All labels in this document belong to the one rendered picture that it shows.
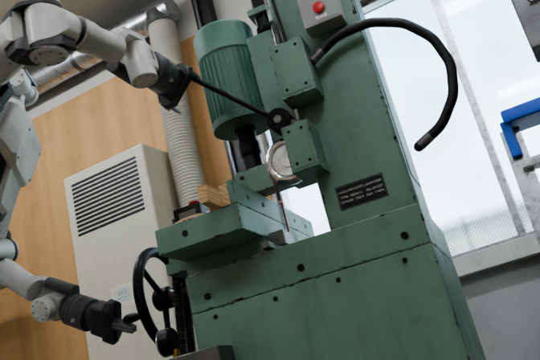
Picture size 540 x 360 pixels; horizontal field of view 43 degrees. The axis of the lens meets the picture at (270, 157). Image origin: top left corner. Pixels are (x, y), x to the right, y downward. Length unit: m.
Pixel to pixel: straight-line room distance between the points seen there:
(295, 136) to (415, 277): 0.43
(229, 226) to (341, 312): 0.30
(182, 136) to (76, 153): 0.85
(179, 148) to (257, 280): 1.90
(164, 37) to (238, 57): 1.79
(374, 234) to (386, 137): 0.27
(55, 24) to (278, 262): 0.70
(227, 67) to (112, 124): 2.10
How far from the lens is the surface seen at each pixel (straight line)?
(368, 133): 1.68
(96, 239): 3.47
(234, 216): 1.50
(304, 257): 1.54
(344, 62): 1.75
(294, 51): 1.71
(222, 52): 1.92
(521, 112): 2.28
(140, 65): 1.63
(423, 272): 1.48
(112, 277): 3.39
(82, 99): 4.14
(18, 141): 1.77
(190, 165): 3.37
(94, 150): 3.98
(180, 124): 3.45
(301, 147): 1.61
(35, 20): 1.50
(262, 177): 1.81
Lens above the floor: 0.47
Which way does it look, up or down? 20 degrees up
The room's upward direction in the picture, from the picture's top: 14 degrees counter-clockwise
